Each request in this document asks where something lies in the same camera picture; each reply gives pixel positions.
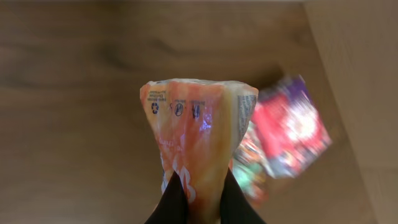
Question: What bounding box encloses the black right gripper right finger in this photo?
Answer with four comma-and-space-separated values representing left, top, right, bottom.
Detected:
220, 169, 266, 224

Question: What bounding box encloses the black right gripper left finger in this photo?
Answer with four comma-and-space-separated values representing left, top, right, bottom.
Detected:
144, 172, 188, 224

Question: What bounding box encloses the orange chocolate bar wrapper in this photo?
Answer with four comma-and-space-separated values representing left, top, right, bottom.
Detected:
231, 121, 267, 206

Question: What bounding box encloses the purple pad package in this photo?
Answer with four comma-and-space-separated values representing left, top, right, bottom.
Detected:
252, 75, 332, 179

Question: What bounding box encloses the teal snack packet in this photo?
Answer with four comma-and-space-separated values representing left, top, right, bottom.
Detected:
232, 161, 266, 198

